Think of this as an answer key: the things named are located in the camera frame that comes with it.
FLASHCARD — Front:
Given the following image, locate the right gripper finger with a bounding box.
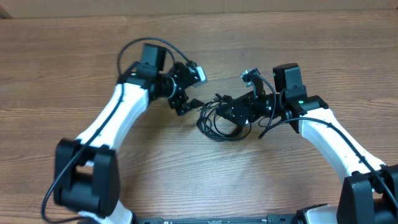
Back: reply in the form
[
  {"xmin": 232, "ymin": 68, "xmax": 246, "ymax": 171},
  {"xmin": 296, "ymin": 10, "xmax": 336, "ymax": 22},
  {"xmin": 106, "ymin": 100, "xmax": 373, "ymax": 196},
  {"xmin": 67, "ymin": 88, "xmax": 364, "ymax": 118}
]
[
  {"xmin": 216, "ymin": 95, "xmax": 253, "ymax": 117},
  {"xmin": 222, "ymin": 110, "xmax": 257, "ymax": 126}
]

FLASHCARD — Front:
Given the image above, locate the black cable bundle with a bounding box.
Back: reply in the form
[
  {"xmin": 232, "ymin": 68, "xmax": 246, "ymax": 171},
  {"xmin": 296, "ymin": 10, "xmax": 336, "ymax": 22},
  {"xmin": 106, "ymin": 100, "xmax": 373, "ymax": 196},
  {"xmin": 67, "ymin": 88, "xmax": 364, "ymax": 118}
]
[{"xmin": 196, "ymin": 92, "xmax": 252, "ymax": 142}]

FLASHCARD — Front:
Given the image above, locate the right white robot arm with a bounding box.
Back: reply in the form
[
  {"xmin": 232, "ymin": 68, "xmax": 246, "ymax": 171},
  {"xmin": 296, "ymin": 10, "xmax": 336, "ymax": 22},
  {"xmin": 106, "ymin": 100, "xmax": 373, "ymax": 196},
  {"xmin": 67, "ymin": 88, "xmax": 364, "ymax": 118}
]
[{"xmin": 216, "ymin": 63, "xmax": 397, "ymax": 224}]

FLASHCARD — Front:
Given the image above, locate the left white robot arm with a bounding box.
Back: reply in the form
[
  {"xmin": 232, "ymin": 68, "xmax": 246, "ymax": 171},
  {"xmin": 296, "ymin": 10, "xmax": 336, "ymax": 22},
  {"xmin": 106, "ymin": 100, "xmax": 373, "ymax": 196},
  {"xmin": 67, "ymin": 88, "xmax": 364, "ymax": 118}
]
[{"xmin": 42, "ymin": 44, "xmax": 207, "ymax": 223}]

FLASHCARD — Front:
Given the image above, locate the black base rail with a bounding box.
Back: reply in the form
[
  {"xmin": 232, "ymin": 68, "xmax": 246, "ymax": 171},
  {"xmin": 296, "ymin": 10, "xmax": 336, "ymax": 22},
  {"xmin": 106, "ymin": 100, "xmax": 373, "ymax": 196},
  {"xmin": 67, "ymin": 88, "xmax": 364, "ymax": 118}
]
[{"xmin": 127, "ymin": 214, "xmax": 304, "ymax": 224}]

